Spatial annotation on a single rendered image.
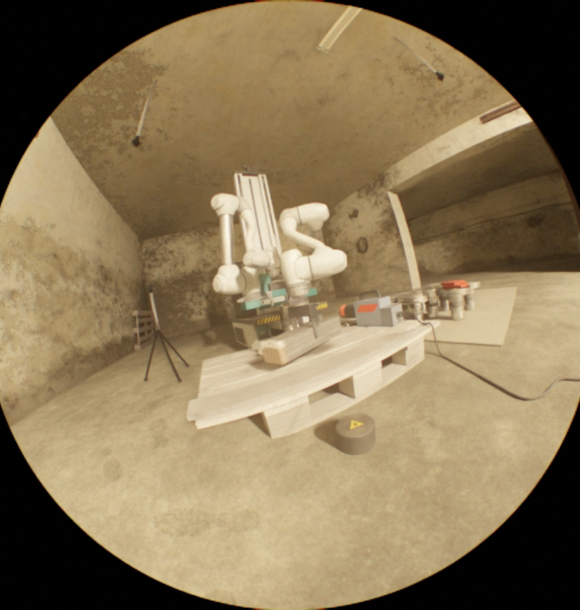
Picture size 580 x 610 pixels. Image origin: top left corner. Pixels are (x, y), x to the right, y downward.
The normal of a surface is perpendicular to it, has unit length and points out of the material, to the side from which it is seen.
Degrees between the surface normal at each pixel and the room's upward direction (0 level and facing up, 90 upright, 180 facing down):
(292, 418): 90
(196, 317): 90
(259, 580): 0
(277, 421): 90
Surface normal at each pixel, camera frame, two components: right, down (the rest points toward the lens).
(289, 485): -0.20, -0.98
